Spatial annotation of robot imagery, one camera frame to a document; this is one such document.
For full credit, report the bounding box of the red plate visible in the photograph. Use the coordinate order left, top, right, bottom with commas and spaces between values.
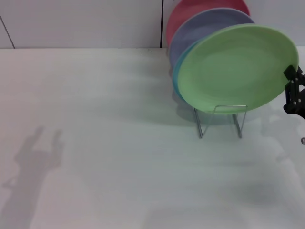
165, 0, 250, 48

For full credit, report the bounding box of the purple plate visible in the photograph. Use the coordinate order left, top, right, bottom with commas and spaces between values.
168, 7, 255, 69

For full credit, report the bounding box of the green plate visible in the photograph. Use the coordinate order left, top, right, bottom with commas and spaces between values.
177, 23, 300, 115

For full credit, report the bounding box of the light blue plate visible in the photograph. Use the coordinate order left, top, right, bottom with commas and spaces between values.
172, 39, 202, 102

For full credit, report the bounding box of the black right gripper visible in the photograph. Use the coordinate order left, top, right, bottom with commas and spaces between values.
283, 64, 305, 120

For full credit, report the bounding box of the chrome wire plate rack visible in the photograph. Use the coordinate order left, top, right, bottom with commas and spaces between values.
193, 104, 248, 139

